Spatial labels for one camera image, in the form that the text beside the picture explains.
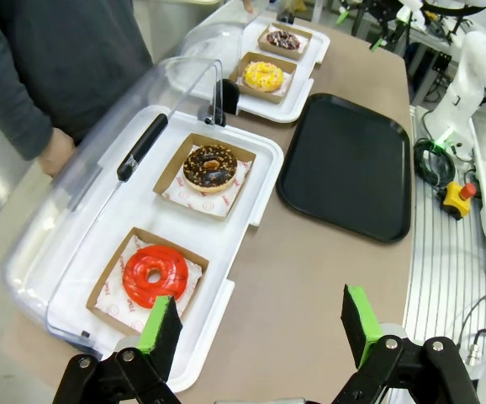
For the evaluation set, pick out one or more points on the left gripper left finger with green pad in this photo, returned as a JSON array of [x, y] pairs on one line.
[[159, 332]]

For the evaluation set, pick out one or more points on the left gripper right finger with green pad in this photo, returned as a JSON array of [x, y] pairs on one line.
[[362, 324]]

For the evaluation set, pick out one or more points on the large clear display case lid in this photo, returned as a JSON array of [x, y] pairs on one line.
[[100, 126]]

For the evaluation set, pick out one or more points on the small clear display case lid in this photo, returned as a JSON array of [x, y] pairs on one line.
[[209, 46]]

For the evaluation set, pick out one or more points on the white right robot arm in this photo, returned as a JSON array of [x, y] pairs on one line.
[[470, 76]]

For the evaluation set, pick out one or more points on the red glazed donut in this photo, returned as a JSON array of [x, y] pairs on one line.
[[140, 275]]

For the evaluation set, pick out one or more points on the brown cardboard donut tray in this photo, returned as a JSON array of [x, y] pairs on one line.
[[287, 69], [171, 185], [264, 42], [108, 294]]

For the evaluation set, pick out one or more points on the black plastic serving tray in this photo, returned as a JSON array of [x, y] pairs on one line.
[[346, 168]]

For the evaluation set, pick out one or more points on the chocolate donut with nut crumbs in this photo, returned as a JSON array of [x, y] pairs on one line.
[[201, 172]]

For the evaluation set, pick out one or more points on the yellow sprinkled donut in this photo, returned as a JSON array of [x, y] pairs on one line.
[[253, 80]]

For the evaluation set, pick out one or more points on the dark chocolate donut pink sprinkles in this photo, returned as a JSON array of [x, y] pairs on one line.
[[274, 40]]

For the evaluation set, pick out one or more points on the person's right hand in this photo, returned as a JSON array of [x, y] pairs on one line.
[[56, 151]]

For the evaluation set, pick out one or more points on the person's left hand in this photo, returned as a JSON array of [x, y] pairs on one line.
[[249, 5]]

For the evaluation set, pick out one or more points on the white printed paper liner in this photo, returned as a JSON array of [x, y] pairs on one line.
[[209, 204], [110, 294]]

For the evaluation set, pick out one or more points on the yellow red emergency stop button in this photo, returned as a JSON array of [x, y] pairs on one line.
[[457, 200]]

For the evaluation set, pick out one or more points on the large white display case base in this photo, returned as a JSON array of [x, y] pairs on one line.
[[251, 177]]

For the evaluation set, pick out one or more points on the black lid hinge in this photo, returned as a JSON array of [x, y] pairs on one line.
[[213, 115]]

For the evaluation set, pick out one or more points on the small white display case base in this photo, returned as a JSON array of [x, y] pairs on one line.
[[297, 101]]

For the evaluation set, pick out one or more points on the person's dark grey sweater torso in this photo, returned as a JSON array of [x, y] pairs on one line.
[[37, 50]]

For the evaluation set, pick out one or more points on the black frame with green parts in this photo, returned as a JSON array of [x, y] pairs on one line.
[[369, 21]]

